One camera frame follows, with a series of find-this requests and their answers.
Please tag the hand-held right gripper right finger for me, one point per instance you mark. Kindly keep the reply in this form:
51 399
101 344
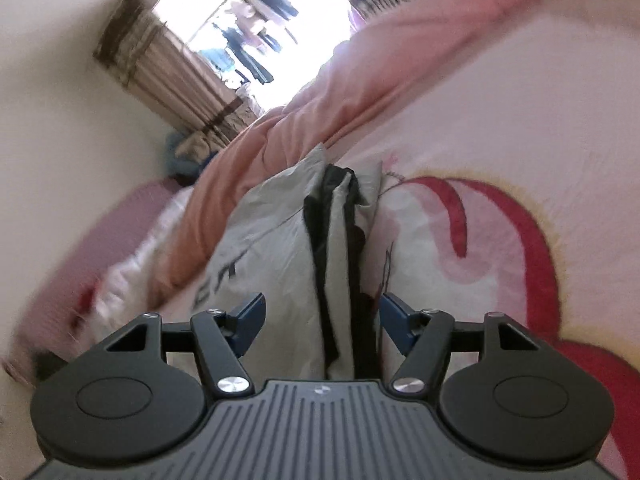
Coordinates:
397 322

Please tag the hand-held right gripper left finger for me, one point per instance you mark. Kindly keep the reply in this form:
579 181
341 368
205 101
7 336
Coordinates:
250 322

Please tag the grey jacket with black lining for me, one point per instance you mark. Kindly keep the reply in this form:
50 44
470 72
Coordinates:
280 240

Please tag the hanging clothes outside window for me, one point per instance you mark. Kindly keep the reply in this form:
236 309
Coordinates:
255 55

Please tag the white crumpled cloth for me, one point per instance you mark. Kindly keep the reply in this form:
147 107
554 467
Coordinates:
130 280

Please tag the pink quilt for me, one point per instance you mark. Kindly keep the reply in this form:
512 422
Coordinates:
280 150

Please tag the blue crumpled cloth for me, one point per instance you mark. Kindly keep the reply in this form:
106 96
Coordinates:
180 160

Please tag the mauve bed cover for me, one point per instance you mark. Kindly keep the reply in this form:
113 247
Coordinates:
75 260

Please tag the pink printed blanket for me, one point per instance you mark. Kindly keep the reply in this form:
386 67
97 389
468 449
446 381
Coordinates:
500 135

